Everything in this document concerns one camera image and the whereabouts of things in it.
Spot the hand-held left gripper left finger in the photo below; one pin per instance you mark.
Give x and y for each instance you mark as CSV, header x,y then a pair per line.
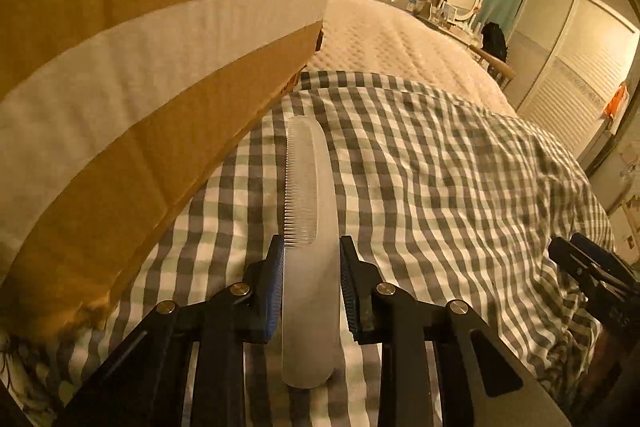
x,y
274,287

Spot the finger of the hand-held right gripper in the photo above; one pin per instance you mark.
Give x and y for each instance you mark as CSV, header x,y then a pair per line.
x,y
597,249
570,257

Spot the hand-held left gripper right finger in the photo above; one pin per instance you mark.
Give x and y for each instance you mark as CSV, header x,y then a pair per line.
x,y
348,287

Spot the frosted white comb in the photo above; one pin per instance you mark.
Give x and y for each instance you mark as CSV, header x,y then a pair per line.
x,y
310,307

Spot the grey white checked blanket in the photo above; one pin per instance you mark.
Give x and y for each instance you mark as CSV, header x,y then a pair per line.
x,y
450,187

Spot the orange hanging bag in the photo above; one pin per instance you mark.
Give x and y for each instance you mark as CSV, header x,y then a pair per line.
x,y
616,102

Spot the white louvered wardrobe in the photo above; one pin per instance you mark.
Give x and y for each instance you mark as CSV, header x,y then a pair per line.
x,y
565,72

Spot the wooden chair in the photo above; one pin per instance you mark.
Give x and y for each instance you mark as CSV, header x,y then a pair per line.
x,y
500,67

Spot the black backpack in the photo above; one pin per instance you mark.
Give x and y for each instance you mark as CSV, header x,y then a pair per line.
x,y
494,42

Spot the white quilted mattress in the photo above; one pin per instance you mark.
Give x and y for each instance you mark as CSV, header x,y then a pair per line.
x,y
390,42

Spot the white dressing table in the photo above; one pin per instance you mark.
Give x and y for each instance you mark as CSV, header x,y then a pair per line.
x,y
450,31

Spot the leaf print bedding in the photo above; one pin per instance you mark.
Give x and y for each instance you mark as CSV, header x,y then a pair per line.
x,y
20,377

